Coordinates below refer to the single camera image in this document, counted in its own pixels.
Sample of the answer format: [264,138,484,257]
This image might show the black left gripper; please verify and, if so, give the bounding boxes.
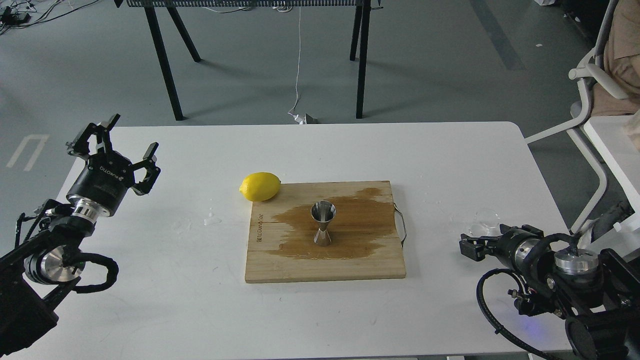
[66,113,162,218]

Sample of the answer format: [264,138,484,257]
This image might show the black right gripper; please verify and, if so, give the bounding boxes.
[459,224,545,273]

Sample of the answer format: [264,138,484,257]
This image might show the small clear glass cup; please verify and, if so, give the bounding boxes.
[466,207,501,237]

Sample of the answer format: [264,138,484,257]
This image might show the steel double jigger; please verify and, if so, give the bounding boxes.
[310,200,337,247]

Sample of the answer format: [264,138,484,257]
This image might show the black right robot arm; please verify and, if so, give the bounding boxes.
[459,224,640,360]

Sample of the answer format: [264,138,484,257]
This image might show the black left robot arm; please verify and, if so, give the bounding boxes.
[0,114,160,355]

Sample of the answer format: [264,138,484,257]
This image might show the wooden cutting board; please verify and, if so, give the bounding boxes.
[244,180,406,284]

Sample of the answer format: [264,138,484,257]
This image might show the white side table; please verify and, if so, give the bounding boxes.
[583,115,640,213]

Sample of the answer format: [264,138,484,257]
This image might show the yellow lemon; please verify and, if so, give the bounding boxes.
[238,172,281,202]

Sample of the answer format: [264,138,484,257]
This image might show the white office chair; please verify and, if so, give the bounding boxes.
[525,0,628,234]

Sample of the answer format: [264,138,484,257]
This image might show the person in beige shirt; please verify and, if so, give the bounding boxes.
[591,0,640,117]

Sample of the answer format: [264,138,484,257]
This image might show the cables on floor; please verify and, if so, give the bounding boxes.
[0,0,101,36]

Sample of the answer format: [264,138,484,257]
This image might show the white hanging cable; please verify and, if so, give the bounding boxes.
[287,5,319,125]

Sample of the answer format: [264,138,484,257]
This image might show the black metal frame table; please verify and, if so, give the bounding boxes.
[112,0,383,122]

